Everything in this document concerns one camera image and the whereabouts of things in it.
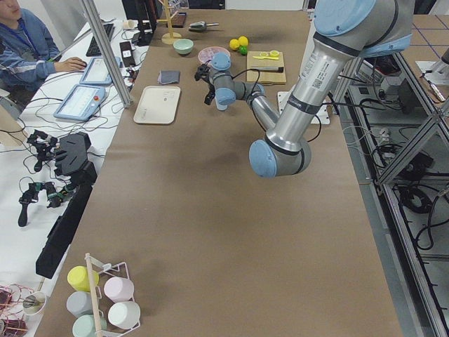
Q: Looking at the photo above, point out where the yellow lemon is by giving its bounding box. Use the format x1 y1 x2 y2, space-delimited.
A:
238 36 249 46
229 39 240 51

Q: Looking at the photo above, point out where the pink bowl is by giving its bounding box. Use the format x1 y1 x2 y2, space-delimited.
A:
197 46 230 64

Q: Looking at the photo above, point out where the aluminium frame post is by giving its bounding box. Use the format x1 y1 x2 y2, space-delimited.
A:
80 0 132 108

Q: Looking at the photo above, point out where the yellow lemon right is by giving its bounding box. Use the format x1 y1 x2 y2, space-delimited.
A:
238 36 249 46

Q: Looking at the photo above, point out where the copper wire bottle rack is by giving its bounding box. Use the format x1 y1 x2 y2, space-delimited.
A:
1 284 34 337

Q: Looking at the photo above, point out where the yellow lemon left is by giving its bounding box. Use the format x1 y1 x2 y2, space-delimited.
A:
229 39 240 51

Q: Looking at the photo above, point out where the cream rabbit tray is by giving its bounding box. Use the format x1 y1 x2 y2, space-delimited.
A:
133 86 181 125

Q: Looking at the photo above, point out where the seated person blue jacket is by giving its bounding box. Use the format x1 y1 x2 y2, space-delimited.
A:
0 0 88 91

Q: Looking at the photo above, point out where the light blue cup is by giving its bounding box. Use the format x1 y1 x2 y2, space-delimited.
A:
215 101 227 111

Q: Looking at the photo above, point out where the wooden cup stand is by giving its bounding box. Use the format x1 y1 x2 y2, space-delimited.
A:
157 0 182 45

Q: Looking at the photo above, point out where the white tube rack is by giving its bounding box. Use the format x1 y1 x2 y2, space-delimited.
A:
85 253 141 336

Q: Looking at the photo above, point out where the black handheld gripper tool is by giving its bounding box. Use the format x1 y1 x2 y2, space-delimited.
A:
18 182 70 227

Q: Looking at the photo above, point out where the pink cup in rack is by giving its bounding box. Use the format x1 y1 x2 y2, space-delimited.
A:
104 277 135 303

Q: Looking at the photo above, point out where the green lime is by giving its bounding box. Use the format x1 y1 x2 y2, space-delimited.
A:
239 46 248 55

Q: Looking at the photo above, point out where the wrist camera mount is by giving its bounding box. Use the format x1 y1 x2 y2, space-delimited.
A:
194 63 210 82

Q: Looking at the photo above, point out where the green cup in rack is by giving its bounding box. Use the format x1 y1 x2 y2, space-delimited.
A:
72 315 96 337

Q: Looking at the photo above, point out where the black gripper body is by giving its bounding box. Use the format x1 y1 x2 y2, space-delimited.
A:
205 79 215 100

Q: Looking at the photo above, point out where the mint green bowl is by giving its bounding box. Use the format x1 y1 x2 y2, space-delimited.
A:
173 39 194 55

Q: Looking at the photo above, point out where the steel rod on board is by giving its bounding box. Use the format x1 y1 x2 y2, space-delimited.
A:
258 67 284 73

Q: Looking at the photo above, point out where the wooden cutting board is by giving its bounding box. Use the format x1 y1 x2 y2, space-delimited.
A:
246 50 286 84

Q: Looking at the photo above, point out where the grey folded cloth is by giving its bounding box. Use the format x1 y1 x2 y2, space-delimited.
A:
157 70 180 85

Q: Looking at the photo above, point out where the blue teach pendant lower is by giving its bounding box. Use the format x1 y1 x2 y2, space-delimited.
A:
53 84 106 121

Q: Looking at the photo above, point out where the person's hand on desk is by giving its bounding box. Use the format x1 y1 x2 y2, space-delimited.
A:
58 57 87 72

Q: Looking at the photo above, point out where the white cup in rack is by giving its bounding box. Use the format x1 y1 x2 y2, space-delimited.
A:
108 301 141 329

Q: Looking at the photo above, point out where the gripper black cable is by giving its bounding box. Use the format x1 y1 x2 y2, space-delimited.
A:
231 68 262 95

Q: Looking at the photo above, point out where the metal scoop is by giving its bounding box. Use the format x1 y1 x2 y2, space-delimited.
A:
189 21 219 32

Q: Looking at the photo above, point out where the black keyboard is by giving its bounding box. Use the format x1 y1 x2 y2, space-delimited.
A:
85 22 116 58

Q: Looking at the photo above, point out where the blue teach pendant upper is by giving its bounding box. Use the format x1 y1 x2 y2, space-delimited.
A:
79 56 112 86

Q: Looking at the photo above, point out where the yellow plastic knife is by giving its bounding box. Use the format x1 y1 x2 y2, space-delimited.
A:
252 55 279 60

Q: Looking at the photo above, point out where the blue teach pendant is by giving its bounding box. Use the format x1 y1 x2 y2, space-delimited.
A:
53 84 106 121
79 56 112 86

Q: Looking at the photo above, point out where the grey cup in rack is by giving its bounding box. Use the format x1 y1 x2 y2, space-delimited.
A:
66 291 93 318

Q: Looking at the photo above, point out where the yellow cup in rack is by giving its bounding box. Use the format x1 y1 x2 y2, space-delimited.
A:
67 265 91 292

